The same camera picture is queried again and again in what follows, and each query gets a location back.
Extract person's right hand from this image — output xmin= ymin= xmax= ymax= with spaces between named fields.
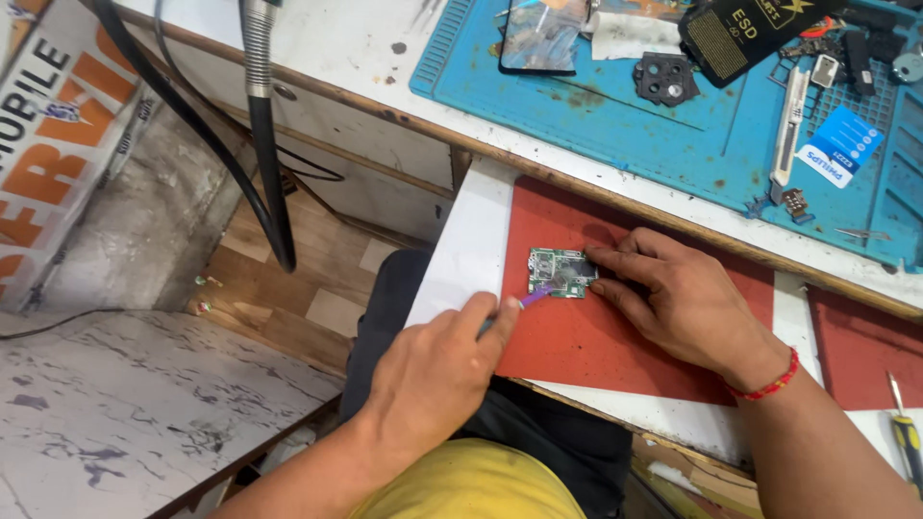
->
xmin=583 ymin=227 xmax=793 ymax=392

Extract person's left hand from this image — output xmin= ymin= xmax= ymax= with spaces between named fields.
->
xmin=362 ymin=291 xmax=522 ymax=464

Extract purple handled tool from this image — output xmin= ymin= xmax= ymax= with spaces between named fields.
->
xmin=478 ymin=283 xmax=558 ymax=337

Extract green circuit board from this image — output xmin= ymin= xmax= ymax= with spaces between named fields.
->
xmin=527 ymin=247 xmax=600 ymax=300

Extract yellow shirt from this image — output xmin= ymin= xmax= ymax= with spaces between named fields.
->
xmin=349 ymin=437 xmax=586 ymax=519

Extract large red mat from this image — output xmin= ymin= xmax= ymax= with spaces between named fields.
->
xmin=495 ymin=175 xmax=777 ymax=407

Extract black trousers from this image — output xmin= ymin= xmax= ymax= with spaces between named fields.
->
xmin=338 ymin=248 xmax=635 ymax=519

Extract white pull-out board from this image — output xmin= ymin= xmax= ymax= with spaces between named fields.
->
xmin=404 ymin=157 xmax=923 ymax=480

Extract small metal phone part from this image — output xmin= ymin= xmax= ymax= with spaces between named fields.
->
xmin=782 ymin=188 xmax=814 ymax=223

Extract blue repair mat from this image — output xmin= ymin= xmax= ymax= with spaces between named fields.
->
xmin=409 ymin=0 xmax=923 ymax=273

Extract small red mat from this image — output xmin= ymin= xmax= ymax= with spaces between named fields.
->
xmin=807 ymin=285 xmax=923 ymax=412

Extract silver utility knife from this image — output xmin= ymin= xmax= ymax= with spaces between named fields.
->
xmin=768 ymin=65 xmax=813 ymax=207

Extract blue and white packet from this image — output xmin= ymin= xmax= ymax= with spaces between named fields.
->
xmin=795 ymin=105 xmax=886 ymax=190

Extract white cabinet drawer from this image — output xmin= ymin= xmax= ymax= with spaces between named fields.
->
xmin=137 ymin=29 xmax=457 ymax=242

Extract yellow and black screwdriver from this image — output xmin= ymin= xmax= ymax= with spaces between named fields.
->
xmin=886 ymin=371 xmax=923 ymax=500

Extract small silver rectangular part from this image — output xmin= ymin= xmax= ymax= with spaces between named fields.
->
xmin=811 ymin=54 xmax=842 ymax=89

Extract black antistatic brush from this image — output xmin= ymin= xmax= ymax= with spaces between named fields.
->
xmin=677 ymin=0 xmax=848 ymax=89

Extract white tissue paper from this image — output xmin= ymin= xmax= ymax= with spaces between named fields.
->
xmin=583 ymin=10 xmax=683 ymax=63

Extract marble pattern bench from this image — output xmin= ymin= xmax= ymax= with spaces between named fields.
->
xmin=0 ymin=309 xmax=346 ymax=519

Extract black rectangular part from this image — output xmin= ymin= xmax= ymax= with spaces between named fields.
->
xmin=843 ymin=30 xmax=878 ymax=98

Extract black smartphone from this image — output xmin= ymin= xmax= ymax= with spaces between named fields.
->
xmin=498 ymin=0 xmax=594 ymax=77

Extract orange and white banner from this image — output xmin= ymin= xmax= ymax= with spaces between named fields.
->
xmin=0 ymin=0 xmax=156 ymax=312

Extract red thread bracelet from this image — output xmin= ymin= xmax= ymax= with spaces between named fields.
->
xmin=724 ymin=346 xmax=800 ymax=402

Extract black camera frame part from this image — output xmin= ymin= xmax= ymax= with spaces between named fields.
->
xmin=632 ymin=52 xmax=701 ymax=108

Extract black hose with metal spring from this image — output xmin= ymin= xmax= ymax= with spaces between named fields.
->
xmin=238 ymin=0 xmax=299 ymax=274

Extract thin black floor cable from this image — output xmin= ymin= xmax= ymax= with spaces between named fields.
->
xmin=0 ymin=308 xmax=125 ymax=341

